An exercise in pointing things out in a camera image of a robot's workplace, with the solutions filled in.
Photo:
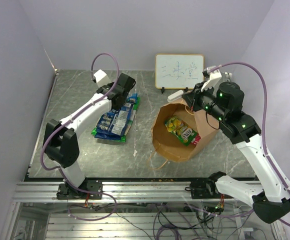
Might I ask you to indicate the brown paper bag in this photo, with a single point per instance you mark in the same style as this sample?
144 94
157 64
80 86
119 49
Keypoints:
167 145

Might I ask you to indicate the aluminium rail frame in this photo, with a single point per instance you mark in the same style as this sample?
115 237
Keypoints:
157 209

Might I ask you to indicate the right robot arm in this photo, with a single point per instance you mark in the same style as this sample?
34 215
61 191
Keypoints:
271 200

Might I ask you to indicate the white whiteboard eraser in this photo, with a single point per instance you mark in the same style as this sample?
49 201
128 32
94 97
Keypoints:
174 96

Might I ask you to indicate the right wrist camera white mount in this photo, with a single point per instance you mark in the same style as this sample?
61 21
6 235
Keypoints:
212 75

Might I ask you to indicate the green cassava chips bag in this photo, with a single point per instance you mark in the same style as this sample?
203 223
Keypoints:
135 107

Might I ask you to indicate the green yellow snack packet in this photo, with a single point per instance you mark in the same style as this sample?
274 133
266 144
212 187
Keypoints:
181 130

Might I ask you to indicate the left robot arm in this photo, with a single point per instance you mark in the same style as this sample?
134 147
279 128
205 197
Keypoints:
61 138

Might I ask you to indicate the small whiteboard yellow frame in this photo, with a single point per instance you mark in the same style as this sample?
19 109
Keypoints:
178 71

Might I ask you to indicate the small blue biscuit packet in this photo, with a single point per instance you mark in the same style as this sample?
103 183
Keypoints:
132 98

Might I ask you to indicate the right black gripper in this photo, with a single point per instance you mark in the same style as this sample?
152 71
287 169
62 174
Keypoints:
189 97

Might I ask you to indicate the blue Kettle crisps bag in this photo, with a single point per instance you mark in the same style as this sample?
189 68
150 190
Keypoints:
114 123

